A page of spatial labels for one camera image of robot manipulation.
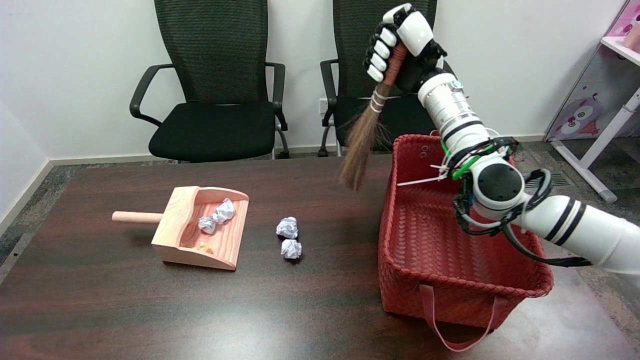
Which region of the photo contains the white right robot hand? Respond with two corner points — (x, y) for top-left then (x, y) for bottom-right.
(363, 2), (448, 93)

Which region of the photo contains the brown straw hand broom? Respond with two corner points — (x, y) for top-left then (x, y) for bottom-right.
(339, 44), (408, 192)

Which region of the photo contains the wooden dustpan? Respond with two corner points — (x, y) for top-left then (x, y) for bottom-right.
(112, 186), (250, 271)

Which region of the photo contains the black mesh office chair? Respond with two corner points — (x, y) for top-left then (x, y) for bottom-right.
(319, 0), (466, 158)
(129, 0), (291, 163)

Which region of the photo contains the pink owl print board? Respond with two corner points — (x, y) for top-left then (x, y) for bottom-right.
(544, 0), (640, 142)

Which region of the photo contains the red woven basket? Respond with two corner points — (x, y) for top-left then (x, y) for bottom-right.
(378, 131), (555, 352)

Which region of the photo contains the metal floor vent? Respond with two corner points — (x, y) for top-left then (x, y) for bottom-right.
(520, 171), (575, 189)

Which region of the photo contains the pink cup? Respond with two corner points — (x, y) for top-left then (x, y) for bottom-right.
(623, 21), (640, 51)

